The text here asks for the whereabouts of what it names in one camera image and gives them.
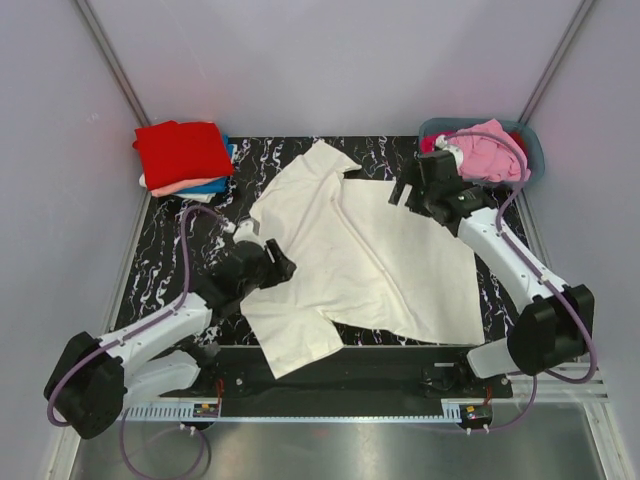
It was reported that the cream white t shirt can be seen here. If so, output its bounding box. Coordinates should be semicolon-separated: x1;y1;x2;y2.
241;141;485;378

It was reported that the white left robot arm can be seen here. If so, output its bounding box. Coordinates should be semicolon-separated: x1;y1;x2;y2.
43;239;297;439

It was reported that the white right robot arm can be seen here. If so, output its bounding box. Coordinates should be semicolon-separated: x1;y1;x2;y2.
389;172;598;397

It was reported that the pink crumpled shirt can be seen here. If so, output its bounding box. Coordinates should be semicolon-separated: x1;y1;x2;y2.
438;119;530;184

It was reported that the magenta crumpled shirt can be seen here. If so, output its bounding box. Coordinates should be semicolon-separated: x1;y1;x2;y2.
420;134;440;154

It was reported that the blue plastic laundry basket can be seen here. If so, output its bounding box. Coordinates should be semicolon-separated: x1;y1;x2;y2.
418;118;545;189

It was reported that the teal folded shirt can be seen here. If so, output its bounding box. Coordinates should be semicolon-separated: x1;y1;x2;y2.
176;135;237;196

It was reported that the red folded shirt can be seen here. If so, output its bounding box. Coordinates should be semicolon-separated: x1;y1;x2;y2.
133;121;234;190

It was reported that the white slotted cable duct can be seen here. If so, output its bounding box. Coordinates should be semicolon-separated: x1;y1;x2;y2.
127;400;462;424

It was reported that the right aluminium frame post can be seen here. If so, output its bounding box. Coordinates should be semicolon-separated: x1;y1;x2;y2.
518;0;599;124

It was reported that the aluminium frame post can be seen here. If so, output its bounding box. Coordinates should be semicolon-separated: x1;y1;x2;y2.
70;0;150;126
518;0;599;124

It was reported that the left aluminium frame post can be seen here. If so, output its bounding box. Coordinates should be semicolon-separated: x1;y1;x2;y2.
70;0;150;126

